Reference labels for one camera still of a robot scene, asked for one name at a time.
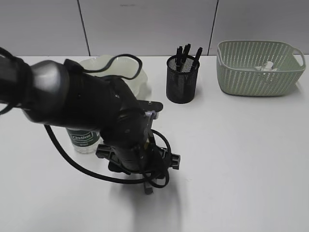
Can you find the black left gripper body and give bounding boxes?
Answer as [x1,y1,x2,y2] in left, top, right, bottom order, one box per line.
[96,144,181,185]

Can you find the grey white eraser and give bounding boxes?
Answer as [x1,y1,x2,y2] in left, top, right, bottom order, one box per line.
[143,182,154,195]

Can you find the clear water bottle green label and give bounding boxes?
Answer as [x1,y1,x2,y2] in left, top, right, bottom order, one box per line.
[66,128,101,154]

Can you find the black marker pen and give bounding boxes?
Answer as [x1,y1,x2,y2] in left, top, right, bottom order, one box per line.
[175,46,183,72]
[191,47,203,71]
[181,43,191,72]

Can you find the white waste paper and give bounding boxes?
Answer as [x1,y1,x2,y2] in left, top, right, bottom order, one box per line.
[254,61,277,72]

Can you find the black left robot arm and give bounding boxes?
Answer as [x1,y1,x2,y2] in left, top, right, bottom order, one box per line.
[0,49,181,188]

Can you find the pale green wavy plate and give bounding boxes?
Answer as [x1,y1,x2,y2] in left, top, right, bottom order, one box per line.
[79,55,151,100]

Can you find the black mesh pen holder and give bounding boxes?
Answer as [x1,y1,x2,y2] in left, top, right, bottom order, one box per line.
[166,55,200,104]

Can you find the green plastic woven basket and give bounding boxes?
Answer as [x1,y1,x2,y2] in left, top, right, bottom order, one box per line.
[216,40,306,97]

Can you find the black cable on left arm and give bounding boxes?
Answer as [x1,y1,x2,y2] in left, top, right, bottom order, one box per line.
[0,47,172,189]

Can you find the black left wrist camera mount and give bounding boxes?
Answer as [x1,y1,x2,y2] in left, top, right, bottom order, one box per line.
[138,100,164,119]

